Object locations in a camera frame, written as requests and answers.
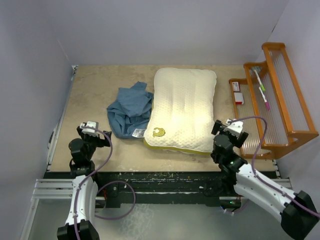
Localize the white and yellow pillow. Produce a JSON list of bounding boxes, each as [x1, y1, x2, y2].
[[144, 67, 217, 155]]

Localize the blue pillowcase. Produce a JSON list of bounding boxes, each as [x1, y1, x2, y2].
[[106, 81, 154, 139]]

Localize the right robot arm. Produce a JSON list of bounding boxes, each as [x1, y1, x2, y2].
[[210, 118, 320, 240]]

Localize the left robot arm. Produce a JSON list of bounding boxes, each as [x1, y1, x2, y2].
[[57, 121, 112, 240]]

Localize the red and white box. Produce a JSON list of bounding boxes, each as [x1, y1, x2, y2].
[[234, 92, 245, 105]]

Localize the orange wooden tiered rack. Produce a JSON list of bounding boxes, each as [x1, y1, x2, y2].
[[229, 42, 319, 160]]

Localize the pink capped marker pen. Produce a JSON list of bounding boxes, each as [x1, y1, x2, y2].
[[258, 87, 271, 111]]

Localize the small red labelled card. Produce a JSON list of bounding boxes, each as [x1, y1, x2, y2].
[[232, 81, 240, 92]]

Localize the green capped marker pen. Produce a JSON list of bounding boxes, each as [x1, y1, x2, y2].
[[253, 69, 266, 92]]

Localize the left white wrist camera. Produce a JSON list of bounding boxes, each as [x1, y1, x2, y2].
[[79, 121, 99, 137]]

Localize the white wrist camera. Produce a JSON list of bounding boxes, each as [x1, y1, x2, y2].
[[223, 119, 244, 138], [79, 121, 99, 137]]

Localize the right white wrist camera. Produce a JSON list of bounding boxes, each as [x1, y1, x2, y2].
[[223, 119, 244, 138]]

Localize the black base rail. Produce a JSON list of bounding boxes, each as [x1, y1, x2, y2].
[[43, 171, 278, 210]]

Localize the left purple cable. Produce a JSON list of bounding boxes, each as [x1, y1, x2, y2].
[[72, 126, 137, 240]]

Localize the aluminium frame rail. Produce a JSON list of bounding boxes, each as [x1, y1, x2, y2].
[[19, 179, 73, 240]]

